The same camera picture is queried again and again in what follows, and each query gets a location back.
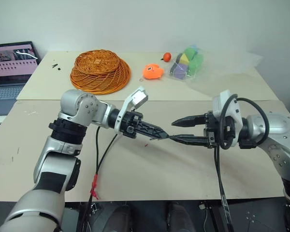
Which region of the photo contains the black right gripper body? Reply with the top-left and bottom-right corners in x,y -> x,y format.
203,111 -> 220,149

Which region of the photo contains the clear plastic sheet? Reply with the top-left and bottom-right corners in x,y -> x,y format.
185,47 -> 264,95

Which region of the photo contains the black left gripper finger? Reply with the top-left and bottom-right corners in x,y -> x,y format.
134,128 -> 169,142
136,120 -> 169,138

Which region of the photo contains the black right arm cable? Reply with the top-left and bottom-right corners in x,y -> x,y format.
214,97 -> 270,232

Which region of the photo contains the open laptop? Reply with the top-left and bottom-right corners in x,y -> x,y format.
0,41 -> 42,118

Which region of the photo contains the orange wicker basket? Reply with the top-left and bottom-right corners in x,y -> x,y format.
70,49 -> 132,96

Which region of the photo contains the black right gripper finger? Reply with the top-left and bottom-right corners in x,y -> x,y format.
171,115 -> 206,128
168,134 -> 209,147

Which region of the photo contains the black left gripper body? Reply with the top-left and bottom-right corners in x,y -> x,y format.
120,110 -> 145,139

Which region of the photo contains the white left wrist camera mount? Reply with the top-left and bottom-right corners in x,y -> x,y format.
114,86 -> 149,134

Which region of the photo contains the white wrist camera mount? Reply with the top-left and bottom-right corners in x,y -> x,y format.
114,86 -> 149,134
212,89 -> 244,148

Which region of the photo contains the thin white cable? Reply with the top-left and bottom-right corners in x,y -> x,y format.
198,202 -> 210,227

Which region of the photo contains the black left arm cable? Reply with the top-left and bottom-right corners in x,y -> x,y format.
76,126 -> 118,232

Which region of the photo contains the small orange toy fruit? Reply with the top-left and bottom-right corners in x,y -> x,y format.
160,52 -> 173,63

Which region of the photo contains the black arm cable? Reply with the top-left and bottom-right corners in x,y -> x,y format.
76,126 -> 118,232
214,97 -> 270,232

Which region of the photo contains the bag of coloured foam blocks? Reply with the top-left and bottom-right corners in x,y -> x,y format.
168,44 -> 205,82

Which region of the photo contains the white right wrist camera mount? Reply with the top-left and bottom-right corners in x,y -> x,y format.
212,89 -> 244,148

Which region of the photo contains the orange fish toy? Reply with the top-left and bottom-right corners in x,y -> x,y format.
142,63 -> 164,81

